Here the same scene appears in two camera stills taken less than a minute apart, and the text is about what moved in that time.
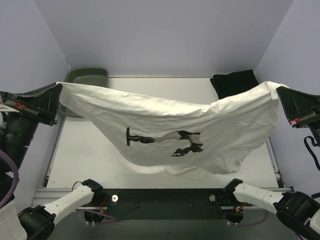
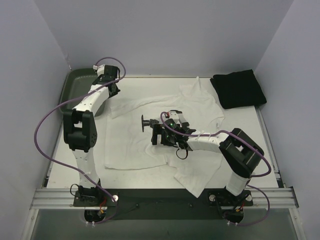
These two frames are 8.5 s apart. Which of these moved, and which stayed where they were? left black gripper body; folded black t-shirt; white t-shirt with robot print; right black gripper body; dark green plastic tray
Moved: white t-shirt with robot print; left black gripper body; right black gripper body
Stayed: folded black t-shirt; dark green plastic tray
